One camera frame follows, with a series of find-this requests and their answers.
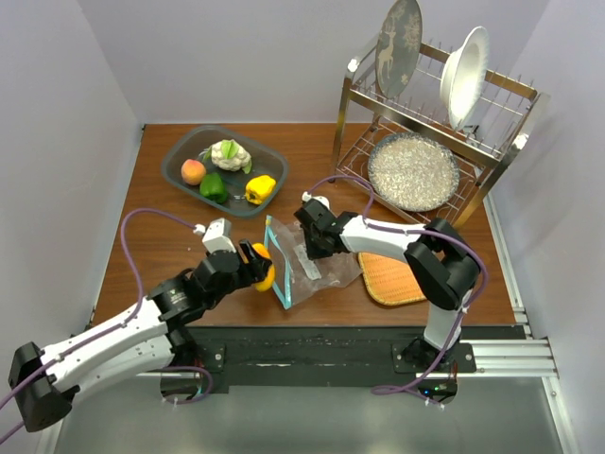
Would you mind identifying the orange fake fruit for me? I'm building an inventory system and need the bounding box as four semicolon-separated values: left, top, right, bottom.
252;242;276;292

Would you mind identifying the clear zip top bag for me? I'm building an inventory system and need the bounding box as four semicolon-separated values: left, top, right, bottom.
264;215;361;310

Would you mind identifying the yellow fake bell pepper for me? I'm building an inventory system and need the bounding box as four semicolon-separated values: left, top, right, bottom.
245;175;277;205

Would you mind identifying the green fake vegetable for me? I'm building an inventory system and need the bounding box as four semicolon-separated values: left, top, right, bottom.
199;172;229;204

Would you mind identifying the fake brown egg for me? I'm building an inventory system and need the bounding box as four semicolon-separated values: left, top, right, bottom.
181;159;206;186

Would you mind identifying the white fake cauliflower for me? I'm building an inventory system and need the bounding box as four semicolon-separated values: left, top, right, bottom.
202;139;252;174

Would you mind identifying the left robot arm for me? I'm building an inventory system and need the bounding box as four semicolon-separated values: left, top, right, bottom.
1;240;275;432

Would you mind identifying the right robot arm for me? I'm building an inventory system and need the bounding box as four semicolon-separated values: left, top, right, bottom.
295;199;488;372

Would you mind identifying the woven bamboo tray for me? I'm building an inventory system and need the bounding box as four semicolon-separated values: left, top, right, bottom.
357;253;425;306

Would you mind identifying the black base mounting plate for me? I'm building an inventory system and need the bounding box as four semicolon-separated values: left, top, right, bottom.
140;324;477;395

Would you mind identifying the clear glass container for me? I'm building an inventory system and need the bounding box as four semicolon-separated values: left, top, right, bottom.
161;125;288;218

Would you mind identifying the speckled blue rimmed plate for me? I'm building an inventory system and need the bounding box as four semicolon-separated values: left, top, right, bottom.
368;132;460;212

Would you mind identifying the metal dish rack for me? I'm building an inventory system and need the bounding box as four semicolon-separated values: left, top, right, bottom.
331;39;550;228

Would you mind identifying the grey reindeer plate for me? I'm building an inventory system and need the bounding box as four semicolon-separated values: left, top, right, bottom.
375;0;423;98

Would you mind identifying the white bowl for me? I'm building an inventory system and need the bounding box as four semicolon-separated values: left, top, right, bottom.
440;26;490;131

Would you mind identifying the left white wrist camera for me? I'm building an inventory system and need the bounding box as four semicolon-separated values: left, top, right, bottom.
202;218;236;254

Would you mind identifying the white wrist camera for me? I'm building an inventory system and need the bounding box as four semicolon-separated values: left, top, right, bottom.
302;191;330;209
202;218;236;254

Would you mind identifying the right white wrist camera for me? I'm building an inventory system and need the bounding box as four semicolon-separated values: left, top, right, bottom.
302;191;330;209

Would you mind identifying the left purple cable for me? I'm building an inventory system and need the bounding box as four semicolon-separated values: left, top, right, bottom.
0;208;214;439

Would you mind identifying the purple cable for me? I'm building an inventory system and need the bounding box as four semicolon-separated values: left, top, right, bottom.
0;208;214;439
306;174;489;396

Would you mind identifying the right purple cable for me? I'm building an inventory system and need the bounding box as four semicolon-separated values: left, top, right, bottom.
306;174;489;396

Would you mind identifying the aluminium frame rail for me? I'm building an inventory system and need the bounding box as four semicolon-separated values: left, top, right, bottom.
39;325;579;453

